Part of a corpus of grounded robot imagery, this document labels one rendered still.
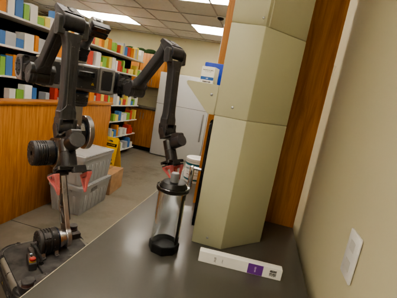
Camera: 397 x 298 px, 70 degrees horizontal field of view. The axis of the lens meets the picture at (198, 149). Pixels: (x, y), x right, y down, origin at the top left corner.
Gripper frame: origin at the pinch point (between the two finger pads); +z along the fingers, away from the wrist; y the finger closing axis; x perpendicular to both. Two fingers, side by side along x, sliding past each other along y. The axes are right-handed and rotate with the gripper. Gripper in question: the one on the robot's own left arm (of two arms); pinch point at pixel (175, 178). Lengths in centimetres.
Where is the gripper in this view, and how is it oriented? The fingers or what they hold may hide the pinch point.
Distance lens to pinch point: 141.9
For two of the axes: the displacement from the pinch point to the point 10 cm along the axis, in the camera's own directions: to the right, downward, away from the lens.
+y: 7.0, -0.2, 7.2
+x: -6.9, 2.4, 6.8
